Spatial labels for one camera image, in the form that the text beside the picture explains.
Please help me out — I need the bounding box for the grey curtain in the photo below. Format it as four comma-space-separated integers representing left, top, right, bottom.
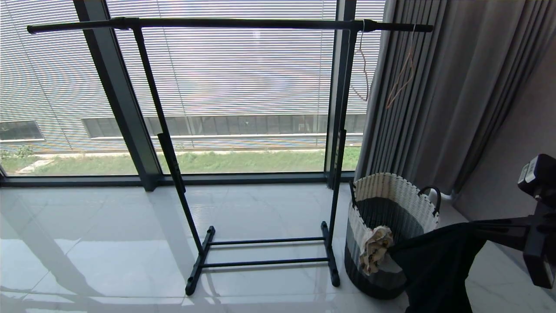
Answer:
354, 0, 556, 197

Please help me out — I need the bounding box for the cream printed garment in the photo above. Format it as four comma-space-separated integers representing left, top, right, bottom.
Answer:
359, 225, 394, 276

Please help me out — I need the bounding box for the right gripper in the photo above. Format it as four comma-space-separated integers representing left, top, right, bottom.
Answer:
523, 201, 556, 290

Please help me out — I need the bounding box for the white laundry basket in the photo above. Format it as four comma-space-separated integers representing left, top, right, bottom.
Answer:
344, 172, 443, 300

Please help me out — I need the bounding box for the black clothes rack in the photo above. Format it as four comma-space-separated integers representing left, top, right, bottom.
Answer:
26, 17, 434, 297

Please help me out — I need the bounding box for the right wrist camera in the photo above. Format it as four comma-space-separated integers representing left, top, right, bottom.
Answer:
517, 153, 556, 201

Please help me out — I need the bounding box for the black t-shirt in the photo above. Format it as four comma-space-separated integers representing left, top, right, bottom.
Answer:
388, 221, 488, 313

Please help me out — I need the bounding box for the window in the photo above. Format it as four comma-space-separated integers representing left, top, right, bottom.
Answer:
0, 0, 388, 192

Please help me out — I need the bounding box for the pink clothes hanger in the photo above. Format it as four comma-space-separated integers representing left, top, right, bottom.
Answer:
385, 24, 417, 110
350, 30, 370, 103

